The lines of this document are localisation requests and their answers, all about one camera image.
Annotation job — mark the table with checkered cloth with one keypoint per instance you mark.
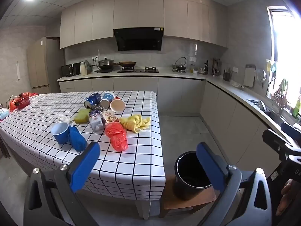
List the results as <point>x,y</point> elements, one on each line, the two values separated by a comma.
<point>131,160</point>

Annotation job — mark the dark wok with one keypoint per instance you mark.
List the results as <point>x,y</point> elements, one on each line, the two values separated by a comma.
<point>127,64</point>

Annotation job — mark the green bottle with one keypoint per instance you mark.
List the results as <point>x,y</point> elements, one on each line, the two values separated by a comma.
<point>296,109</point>

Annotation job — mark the window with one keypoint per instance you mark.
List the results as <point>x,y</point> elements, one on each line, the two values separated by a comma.
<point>287,51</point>

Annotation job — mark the beige refrigerator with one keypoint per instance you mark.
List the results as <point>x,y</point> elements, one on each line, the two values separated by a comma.
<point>40,63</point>

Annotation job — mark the beige upper cabinets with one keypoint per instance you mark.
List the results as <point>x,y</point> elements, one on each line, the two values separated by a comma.
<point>103,16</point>

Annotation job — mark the dish rack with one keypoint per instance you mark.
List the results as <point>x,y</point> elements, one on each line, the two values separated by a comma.
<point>279,98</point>

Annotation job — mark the white blue carton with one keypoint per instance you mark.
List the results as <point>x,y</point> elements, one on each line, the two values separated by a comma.
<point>96,122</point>

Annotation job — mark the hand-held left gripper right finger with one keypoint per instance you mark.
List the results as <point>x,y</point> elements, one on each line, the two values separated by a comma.
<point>210,167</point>

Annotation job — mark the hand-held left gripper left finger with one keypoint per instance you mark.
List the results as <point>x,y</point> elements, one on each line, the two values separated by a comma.
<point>85,167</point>

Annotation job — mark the white table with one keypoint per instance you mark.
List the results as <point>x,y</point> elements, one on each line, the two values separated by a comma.
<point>144,208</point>

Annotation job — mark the red plastic bag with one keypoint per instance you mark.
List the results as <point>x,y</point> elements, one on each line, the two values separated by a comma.
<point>116,136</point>

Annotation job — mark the black gas stove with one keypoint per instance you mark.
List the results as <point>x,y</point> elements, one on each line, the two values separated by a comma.
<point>138,70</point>

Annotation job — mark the yellow hanging cloth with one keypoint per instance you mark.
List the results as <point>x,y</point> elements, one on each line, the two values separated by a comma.
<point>268,66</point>

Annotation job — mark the steel utensil rack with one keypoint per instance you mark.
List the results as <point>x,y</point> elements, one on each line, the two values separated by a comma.
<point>215,67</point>

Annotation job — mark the clear plastic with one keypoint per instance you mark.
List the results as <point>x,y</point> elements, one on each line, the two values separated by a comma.
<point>64,119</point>

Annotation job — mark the wooden stool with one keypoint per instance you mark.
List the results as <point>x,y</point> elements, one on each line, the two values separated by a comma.
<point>178,203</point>

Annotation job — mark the teal kettle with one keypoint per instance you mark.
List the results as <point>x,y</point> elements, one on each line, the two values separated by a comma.
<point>89,67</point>

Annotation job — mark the red basket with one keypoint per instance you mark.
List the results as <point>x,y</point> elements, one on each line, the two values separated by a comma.
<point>21,101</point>

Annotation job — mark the colourful snack packet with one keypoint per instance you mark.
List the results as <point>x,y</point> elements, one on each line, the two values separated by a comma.
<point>110,117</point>

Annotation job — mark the red white paper cup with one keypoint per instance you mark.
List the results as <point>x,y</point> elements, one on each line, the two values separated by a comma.
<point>117,105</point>

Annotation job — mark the white wall-mounted strip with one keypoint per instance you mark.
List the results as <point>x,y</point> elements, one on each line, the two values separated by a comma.
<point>18,70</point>

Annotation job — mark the dark glass bottle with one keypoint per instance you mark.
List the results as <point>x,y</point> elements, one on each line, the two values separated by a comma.
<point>206,69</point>

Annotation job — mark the yellow green sponge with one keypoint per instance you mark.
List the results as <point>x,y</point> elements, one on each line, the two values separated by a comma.
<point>81,117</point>

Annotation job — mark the blue tissue pack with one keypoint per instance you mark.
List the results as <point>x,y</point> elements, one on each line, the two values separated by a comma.
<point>4,114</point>

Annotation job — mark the white rag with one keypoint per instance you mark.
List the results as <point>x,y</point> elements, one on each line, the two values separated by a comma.
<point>236,84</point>

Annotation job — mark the glass condiment jar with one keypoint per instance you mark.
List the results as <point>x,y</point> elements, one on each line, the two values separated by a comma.
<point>192,70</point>

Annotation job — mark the red plastic wrapper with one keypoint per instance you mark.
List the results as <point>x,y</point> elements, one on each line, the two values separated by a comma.
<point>33,94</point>

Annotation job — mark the yellow cloth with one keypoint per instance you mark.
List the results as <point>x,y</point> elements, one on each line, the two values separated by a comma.
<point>268,66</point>
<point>135,122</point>

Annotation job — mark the black range hood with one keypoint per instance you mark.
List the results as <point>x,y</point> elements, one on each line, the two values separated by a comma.
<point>138,38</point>

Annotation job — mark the white round strainer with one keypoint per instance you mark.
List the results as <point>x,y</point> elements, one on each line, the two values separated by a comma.
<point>260,75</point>

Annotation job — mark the steel wool scrubber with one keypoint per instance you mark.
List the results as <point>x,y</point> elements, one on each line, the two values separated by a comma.
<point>96,108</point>

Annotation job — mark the person's right hand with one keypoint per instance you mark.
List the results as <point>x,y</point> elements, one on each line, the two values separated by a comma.
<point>285,193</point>

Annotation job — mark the black induction cooker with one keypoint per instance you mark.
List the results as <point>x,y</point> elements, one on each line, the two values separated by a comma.
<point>103,71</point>

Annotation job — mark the black bucket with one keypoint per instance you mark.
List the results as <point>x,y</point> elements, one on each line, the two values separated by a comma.
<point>188,169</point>

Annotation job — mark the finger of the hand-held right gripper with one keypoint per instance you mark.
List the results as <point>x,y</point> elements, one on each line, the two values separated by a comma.
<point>289,128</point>
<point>275,140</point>

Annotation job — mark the blue soda can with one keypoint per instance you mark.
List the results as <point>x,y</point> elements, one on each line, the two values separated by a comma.
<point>94,98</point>

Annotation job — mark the blue white plastic cup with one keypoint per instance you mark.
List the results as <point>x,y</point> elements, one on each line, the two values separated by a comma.
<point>107,97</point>

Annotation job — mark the black microwave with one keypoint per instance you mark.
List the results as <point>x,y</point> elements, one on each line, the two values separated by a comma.
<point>69,70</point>

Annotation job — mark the white cutting board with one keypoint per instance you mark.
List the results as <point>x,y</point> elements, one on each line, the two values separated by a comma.
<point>248,76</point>

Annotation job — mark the blue cloth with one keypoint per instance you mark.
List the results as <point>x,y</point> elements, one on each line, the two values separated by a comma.
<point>76,137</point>

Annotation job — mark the black utensil holder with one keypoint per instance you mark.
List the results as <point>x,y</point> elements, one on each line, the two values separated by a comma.
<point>227,76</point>

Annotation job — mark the black cooking pot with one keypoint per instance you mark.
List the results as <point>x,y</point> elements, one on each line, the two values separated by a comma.
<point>105,64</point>

